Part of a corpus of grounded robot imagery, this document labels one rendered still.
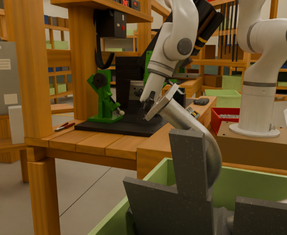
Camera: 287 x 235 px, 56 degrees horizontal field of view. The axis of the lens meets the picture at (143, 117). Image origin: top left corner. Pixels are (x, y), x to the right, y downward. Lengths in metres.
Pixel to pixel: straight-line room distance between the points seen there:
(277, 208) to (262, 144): 0.63
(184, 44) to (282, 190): 0.45
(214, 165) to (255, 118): 0.70
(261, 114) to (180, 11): 0.51
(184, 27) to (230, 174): 0.41
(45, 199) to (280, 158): 1.03
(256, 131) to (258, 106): 0.10
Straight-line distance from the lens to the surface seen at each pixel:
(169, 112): 0.38
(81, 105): 1.59
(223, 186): 0.76
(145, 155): 1.04
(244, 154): 1.06
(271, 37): 1.05
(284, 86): 10.25
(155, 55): 0.87
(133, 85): 1.68
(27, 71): 1.27
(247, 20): 1.13
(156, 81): 0.84
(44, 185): 1.38
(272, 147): 1.06
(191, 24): 0.82
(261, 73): 1.09
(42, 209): 1.45
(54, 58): 1.49
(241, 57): 4.38
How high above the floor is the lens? 1.24
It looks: 13 degrees down
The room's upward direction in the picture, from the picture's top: straight up
